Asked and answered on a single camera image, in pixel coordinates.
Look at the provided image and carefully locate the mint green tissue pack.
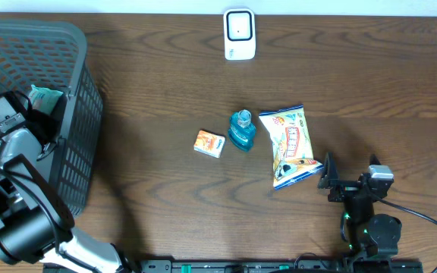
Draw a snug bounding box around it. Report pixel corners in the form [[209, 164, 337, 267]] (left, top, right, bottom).
[[28, 85, 64, 115]]

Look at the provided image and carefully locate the yellow snack bag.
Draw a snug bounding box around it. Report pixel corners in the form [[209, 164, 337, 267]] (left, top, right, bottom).
[[259, 105, 323, 190]]

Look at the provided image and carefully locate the teal mouthwash bottle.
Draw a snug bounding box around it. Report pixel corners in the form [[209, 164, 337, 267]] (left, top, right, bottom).
[[228, 109, 256, 152]]

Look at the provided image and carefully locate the small orange box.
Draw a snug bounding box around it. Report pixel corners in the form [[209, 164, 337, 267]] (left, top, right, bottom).
[[193, 130, 225, 158]]

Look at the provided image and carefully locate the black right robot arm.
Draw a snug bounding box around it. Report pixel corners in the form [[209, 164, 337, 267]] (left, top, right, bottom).
[[318, 152, 401, 259]]

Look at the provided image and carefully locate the white barcode scanner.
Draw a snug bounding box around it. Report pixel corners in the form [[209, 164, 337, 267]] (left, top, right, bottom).
[[223, 8, 256, 61]]

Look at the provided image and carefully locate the dark grey plastic basket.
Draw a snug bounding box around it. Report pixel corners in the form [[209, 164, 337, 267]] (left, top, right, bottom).
[[0, 19, 103, 216]]

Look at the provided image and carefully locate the black cable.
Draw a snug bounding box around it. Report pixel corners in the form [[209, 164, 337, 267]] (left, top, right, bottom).
[[369, 189, 437, 273]]

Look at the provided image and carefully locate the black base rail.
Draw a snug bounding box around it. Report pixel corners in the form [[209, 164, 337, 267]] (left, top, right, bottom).
[[136, 253, 424, 273]]

